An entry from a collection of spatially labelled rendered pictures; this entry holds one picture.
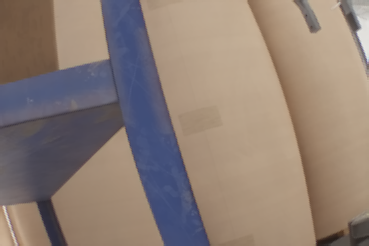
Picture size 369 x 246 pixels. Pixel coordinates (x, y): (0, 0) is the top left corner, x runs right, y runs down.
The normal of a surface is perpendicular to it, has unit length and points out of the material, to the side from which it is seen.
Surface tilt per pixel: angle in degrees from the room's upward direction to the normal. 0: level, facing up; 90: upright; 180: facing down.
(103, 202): 90
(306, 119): 90
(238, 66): 90
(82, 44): 90
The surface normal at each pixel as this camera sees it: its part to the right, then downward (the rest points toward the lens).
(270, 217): 0.39, -0.29
